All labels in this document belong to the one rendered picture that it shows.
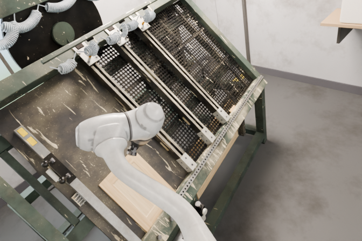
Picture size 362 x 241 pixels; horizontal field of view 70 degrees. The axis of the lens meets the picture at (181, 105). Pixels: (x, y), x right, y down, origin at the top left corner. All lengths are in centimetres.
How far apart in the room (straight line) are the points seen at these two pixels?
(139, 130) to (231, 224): 194
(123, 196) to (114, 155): 90
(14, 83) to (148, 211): 108
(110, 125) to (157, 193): 25
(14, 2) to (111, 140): 143
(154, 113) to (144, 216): 100
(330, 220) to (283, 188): 47
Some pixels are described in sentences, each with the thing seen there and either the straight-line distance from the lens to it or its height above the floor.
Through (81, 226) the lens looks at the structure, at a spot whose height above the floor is 110.
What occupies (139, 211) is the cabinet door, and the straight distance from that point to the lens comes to 172.
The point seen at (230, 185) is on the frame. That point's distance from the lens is 267.
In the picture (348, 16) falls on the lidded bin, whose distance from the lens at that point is 312.
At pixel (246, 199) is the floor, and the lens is 280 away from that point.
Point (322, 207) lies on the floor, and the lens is 280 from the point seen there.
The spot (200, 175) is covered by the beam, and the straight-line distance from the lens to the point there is 191.
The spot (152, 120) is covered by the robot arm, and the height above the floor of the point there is 184.
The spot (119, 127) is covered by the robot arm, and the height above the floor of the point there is 186.
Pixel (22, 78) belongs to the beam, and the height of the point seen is 182.
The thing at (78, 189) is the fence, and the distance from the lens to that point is 162.
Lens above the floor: 233
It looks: 35 degrees down
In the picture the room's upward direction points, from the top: 16 degrees counter-clockwise
